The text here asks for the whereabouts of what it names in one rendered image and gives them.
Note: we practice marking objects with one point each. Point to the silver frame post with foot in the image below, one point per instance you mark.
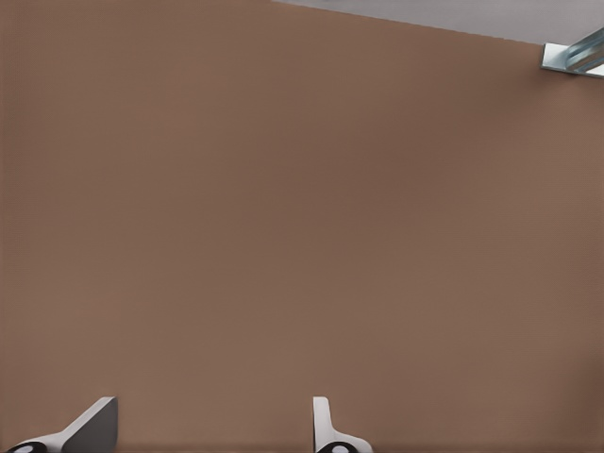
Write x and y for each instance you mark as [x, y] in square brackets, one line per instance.
[573, 59]

